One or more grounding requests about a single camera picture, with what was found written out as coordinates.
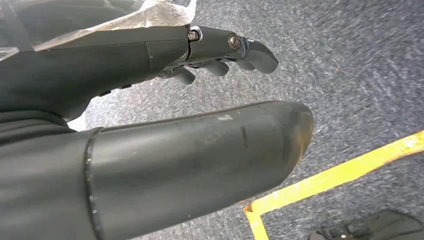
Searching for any yellow floor tape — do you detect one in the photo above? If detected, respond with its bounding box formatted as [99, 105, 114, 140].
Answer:
[243, 129, 424, 240]

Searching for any clear plastic film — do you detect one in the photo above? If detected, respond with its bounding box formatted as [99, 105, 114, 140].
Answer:
[0, 0, 198, 62]

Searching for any ribbed grey left arm sleeve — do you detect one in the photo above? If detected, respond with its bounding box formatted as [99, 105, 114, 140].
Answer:
[0, 110, 77, 145]

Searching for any black robot foot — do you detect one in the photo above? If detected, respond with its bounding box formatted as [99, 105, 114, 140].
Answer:
[308, 210, 424, 240]

